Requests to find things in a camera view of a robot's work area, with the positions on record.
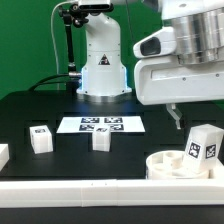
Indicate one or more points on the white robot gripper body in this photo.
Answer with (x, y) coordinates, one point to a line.
(163, 80)

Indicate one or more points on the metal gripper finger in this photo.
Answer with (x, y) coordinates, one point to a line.
(175, 113)

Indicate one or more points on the white round stool seat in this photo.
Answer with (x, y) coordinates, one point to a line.
(167, 165)

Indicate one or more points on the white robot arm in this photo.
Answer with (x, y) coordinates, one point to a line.
(181, 62)

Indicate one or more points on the white marker paper sheet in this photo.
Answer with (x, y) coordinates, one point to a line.
(130, 124)

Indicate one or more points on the white U-shaped fence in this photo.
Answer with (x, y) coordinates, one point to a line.
(112, 192)

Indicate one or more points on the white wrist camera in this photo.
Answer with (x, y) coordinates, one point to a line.
(160, 43)

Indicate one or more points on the white overhead camera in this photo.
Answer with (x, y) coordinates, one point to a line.
(95, 5)

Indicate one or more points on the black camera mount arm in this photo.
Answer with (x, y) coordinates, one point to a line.
(72, 17)

